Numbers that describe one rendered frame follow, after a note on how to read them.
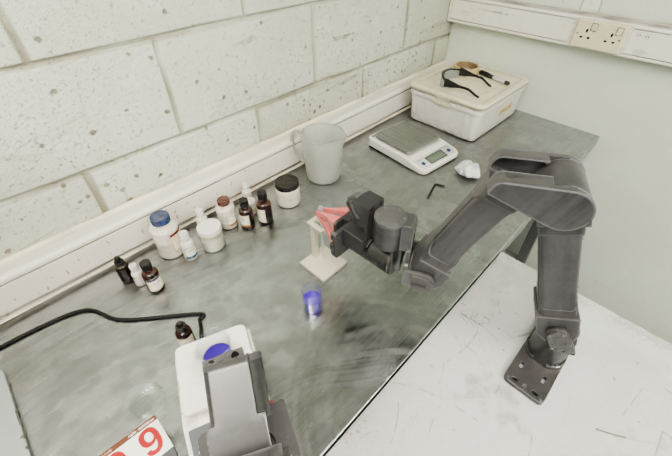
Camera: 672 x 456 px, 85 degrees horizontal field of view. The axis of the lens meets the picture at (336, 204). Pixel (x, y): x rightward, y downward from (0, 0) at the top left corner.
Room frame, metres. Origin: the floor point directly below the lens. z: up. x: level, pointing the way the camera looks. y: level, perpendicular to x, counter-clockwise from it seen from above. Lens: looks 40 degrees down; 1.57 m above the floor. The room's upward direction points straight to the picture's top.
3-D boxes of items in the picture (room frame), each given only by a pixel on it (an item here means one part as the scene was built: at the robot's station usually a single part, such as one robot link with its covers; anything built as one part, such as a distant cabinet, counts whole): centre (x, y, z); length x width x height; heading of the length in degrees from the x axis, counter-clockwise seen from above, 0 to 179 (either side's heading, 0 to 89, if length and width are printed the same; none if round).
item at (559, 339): (0.36, -0.39, 1.00); 0.09 x 0.06 x 0.06; 161
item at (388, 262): (0.46, -0.09, 1.07); 0.07 x 0.06 x 0.07; 46
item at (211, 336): (0.29, 0.19, 1.02); 0.06 x 0.05 x 0.08; 130
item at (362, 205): (0.51, -0.05, 1.12); 0.07 x 0.06 x 0.11; 136
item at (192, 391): (0.29, 0.19, 0.98); 0.12 x 0.12 x 0.01; 24
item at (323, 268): (0.58, 0.03, 0.96); 0.08 x 0.08 x 0.13; 46
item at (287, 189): (0.82, 0.14, 0.94); 0.07 x 0.07 x 0.07
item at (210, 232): (0.64, 0.31, 0.93); 0.06 x 0.06 x 0.07
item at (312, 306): (0.46, 0.05, 0.93); 0.04 x 0.04 x 0.06
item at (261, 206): (0.74, 0.19, 0.95); 0.04 x 0.04 x 0.10
